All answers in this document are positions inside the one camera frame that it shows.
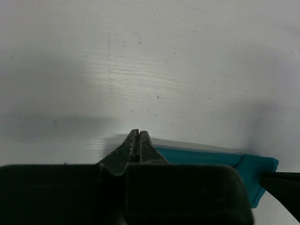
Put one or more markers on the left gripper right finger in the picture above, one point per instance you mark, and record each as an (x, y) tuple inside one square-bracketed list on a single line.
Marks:
[(160, 193)]

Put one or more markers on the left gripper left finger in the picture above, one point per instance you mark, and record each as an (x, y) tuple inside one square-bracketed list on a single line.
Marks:
[(65, 194)]

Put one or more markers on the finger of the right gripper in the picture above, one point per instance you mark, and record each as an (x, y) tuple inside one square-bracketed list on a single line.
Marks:
[(285, 187)]

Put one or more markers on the teal cloth napkin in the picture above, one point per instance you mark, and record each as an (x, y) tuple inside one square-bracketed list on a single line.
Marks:
[(250, 167)]

